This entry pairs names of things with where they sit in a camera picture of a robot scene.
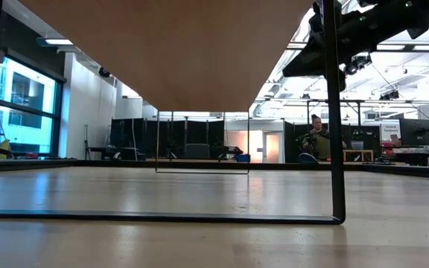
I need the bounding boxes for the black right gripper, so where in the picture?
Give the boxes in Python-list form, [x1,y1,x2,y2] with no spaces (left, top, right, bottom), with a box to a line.
[282,0,364,92]

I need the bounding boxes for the black ceiling spotlight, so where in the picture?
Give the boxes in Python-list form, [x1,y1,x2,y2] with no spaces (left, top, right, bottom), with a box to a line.
[378,89,401,102]
[343,54,372,77]

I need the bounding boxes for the black room divider panels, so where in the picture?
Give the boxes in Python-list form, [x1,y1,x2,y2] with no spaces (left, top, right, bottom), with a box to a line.
[283,120,382,164]
[109,118,226,161]

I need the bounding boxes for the person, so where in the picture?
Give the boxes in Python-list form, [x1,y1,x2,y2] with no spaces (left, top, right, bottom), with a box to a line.
[302,114,333,161]

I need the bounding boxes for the lit doorway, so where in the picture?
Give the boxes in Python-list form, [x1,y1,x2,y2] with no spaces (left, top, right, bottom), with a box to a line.
[261,130,285,164]

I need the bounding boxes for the dark blue round object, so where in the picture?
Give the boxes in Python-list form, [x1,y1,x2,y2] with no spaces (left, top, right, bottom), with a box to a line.
[297,152,319,165]

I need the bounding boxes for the small wooden table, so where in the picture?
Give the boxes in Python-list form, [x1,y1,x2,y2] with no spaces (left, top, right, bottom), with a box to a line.
[342,149,374,162]

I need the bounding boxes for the white printed sign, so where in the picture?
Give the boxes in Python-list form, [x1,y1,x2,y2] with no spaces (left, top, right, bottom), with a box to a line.
[380,121,402,142]

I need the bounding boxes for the black computer monitor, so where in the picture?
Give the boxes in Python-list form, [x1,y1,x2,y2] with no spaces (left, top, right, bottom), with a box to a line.
[399,118,429,147]

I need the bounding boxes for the cluttered work desk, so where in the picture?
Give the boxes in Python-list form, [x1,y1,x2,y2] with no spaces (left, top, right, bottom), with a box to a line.
[380,145,429,167]

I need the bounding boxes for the grey chair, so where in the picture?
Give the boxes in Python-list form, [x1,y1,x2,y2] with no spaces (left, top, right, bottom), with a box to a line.
[183,143,211,161]

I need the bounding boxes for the black tripod stand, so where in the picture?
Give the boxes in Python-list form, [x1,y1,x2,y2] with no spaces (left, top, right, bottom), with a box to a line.
[83,124,92,161]

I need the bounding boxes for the ceiling light panel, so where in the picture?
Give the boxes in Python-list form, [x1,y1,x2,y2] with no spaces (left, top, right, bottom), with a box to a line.
[35,36,77,48]

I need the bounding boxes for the large window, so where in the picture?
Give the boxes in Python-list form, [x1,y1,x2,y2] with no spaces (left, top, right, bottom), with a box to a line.
[0,55,65,157]

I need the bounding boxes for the yellow object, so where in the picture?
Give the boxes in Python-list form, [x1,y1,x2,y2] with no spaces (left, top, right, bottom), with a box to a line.
[0,139,13,159]

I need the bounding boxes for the wooden shelf with black frame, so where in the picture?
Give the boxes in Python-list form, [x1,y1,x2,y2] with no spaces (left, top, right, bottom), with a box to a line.
[0,0,347,226]

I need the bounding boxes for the black aluminium rig frame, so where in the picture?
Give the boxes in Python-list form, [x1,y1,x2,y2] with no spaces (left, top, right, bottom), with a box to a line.
[0,159,429,182]

